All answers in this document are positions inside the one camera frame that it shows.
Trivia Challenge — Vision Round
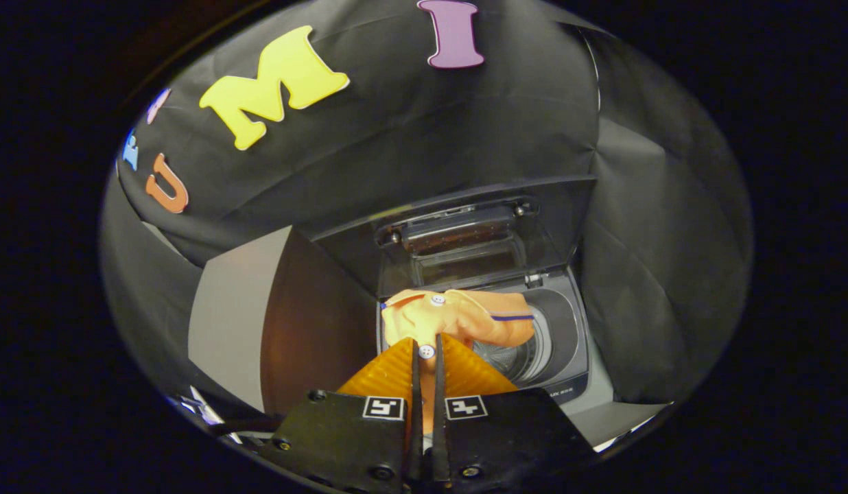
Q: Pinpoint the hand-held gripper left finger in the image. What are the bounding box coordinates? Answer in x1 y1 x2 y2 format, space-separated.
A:
263 335 422 494

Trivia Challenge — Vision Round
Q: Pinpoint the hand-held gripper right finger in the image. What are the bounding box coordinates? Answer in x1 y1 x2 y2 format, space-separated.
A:
434 333 600 494

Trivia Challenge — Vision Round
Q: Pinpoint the grey washing machine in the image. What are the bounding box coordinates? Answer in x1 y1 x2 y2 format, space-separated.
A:
376 268 593 416

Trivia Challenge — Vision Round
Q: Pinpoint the yellow polo shirt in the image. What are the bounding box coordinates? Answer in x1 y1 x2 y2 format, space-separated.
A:
380 289 537 440

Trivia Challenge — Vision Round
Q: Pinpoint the dark washing machine lid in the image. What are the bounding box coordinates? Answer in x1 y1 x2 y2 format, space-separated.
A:
311 175 598 299

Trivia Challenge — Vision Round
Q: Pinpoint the blue white object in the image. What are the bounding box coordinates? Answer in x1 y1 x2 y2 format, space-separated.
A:
170 388 243 443

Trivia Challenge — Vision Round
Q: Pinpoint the white cabinet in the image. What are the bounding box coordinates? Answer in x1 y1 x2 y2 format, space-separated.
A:
188 226 380 416

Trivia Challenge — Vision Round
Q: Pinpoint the black backdrop cloth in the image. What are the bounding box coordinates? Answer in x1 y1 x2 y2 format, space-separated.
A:
98 0 754 405

